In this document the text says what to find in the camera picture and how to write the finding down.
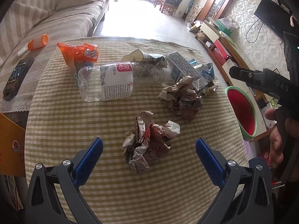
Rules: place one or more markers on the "clear plastic bottle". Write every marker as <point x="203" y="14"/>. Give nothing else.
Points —
<point x="105" y="81"/>

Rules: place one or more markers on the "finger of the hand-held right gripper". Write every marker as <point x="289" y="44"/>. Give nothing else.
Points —
<point x="245" y="75"/>

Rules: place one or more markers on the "green box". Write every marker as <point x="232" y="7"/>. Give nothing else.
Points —
<point x="223" y="26"/>

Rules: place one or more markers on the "white blue text carton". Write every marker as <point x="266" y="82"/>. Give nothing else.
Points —
<point x="184" y="71"/>

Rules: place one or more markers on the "green yellow sheet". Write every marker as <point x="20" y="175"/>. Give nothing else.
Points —
<point x="227" y="36"/>

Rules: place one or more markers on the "small green item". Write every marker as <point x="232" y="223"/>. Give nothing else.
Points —
<point x="272" y="102"/>

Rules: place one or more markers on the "red flat box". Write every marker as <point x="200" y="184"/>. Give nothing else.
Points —
<point x="220" y="49"/>

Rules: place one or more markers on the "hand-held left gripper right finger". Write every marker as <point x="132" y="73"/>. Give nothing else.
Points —
<point x="208" y="161"/>

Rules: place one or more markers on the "brown cardboard box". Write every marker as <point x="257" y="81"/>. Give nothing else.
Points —
<point x="10" y="149"/>

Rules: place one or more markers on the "orange white bottle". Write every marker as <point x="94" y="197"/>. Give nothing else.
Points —
<point x="38" y="42"/>

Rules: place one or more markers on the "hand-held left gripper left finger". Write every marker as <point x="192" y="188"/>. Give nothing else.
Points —
<point x="90" y="161"/>

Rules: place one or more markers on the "wooden television cabinet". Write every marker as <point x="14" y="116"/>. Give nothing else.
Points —
<point x="230" y="64"/>

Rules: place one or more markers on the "orange snack bag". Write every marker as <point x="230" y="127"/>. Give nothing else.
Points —
<point x="78" y="53"/>

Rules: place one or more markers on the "patterned board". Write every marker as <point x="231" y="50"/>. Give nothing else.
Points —
<point x="193" y="12"/>

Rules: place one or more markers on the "gold bag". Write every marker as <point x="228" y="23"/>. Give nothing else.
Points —
<point x="192" y="25"/>

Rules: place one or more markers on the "pink curved object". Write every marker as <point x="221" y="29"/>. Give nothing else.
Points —
<point x="292" y="21"/>

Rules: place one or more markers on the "red printed paper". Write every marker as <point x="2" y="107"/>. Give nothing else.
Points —
<point x="147" y="144"/>

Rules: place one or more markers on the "person's right hand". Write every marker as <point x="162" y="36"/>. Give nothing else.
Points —
<point x="275" y="142"/>

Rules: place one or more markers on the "brown paper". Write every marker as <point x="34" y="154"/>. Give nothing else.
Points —
<point x="181" y="98"/>

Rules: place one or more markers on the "green checked tablecloth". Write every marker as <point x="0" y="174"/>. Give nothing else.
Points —
<point x="70" y="126"/>

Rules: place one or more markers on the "red bin with green rim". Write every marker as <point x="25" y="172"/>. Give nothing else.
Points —
<point x="241" y="112"/>

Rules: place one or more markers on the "beige striped sofa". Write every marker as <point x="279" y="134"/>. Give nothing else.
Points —
<point x="58" y="21"/>

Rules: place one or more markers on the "blue white wrapper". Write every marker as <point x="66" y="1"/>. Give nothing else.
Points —
<point x="206" y="72"/>

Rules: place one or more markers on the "wooden chairs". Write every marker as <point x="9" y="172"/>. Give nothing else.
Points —
<point x="167" y="4"/>

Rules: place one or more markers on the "black flat television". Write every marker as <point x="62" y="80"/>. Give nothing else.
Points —
<point x="272" y="18"/>

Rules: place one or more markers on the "white black printed paper cup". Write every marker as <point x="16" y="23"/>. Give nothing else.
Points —
<point x="143" y="57"/>

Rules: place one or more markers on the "black handheld device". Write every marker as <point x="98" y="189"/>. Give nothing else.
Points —
<point x="18" y="78"/>

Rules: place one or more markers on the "white plastic bag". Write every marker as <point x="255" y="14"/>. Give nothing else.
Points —
<point x="229" y="21"/>

